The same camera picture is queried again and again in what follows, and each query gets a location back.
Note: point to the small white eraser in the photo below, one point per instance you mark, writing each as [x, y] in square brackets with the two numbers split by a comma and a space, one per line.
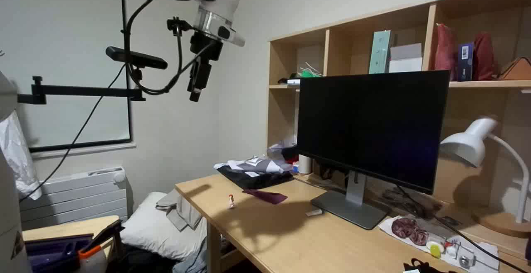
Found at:
[314, 212]

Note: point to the small red and white item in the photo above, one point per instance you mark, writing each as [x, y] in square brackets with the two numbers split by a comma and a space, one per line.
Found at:
[452, 250]

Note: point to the green item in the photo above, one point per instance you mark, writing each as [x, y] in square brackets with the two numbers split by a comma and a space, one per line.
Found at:
[309, 73]

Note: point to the white roll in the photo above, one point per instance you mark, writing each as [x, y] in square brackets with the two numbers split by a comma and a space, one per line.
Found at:
[305, 164]

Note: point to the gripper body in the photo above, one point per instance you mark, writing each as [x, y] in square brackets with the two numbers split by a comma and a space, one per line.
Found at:
[206, 47]

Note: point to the window with white blind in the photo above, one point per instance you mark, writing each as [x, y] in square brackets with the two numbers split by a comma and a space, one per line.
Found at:
[62, 57]

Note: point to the white box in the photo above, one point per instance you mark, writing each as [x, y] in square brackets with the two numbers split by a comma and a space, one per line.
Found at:
[406, 59]

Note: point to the camera on mount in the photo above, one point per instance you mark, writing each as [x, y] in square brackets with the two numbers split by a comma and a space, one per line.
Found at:
[137, 58]

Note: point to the small silver item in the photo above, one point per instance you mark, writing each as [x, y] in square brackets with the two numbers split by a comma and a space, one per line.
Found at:
[466, 261]

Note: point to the white pillow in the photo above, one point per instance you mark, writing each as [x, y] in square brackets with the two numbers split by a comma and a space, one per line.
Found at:
[153, 231]

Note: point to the white desk lamp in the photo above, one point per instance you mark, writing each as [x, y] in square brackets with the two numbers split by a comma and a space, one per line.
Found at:
[466, 144]

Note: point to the white radiator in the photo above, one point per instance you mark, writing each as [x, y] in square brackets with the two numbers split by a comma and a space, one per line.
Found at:
[74, 196]

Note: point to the small red and white figurine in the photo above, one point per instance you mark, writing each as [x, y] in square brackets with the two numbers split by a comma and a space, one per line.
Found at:
[231, 201]

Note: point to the blue-grey cloth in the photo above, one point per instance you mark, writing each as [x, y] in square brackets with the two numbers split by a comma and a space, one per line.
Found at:
[193, 260]

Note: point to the black folded cloth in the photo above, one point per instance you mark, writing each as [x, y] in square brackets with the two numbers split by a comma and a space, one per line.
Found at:
[257, 180]

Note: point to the white towel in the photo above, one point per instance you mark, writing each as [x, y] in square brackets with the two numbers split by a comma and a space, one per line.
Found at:
[485, 254]

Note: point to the black monitor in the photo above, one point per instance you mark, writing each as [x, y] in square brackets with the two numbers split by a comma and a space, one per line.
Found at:
[373, 127]

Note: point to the teal box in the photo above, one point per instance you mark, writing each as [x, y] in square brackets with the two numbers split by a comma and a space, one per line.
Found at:
[380, 53]

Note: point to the dark blue box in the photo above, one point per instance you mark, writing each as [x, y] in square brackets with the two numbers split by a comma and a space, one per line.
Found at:
[465, 63]

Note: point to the wooden shelf unit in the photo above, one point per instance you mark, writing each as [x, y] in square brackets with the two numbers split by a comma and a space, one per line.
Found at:
[286, 111]

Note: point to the maroon scrunchie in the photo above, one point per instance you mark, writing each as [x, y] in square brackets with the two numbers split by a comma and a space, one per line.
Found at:
[408, 229]

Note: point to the light wooden table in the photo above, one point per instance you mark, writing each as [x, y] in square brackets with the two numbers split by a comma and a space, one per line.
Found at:
[62, 226]

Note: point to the white and grey cloth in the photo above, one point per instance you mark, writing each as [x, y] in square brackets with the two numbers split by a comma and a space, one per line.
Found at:
[255, 165]

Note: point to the crumpled white grey cloth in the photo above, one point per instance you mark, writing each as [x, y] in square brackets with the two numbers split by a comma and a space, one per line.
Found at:
[280, 150]

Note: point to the brown pouch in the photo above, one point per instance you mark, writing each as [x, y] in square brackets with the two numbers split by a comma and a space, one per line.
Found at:
[516, 70]

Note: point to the purple plastic tray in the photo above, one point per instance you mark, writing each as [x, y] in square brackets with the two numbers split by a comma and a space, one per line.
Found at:
[49, 252]

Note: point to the yellow-green cap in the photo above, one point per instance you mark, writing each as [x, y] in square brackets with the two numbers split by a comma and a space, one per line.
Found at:
[435, 251]

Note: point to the dark red bag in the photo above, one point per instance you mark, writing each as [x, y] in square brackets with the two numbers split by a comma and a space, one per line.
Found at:
[484, 57]

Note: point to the white plastic bag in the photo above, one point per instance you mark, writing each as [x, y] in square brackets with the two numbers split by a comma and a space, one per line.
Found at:
[16, 157]

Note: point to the maroon cloth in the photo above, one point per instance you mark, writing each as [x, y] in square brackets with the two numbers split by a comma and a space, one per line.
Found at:
[265, 196]

